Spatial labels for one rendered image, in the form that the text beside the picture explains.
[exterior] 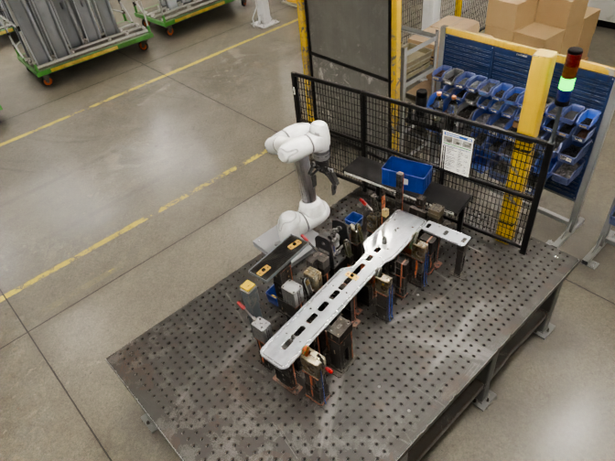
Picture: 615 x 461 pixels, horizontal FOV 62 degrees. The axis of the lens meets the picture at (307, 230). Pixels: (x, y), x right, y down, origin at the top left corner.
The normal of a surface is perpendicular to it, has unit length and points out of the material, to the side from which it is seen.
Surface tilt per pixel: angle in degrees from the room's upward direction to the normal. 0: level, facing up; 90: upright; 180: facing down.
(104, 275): 0
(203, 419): 0
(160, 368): 0
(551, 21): 90
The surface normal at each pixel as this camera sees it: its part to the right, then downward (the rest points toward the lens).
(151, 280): -0.09, -0.74
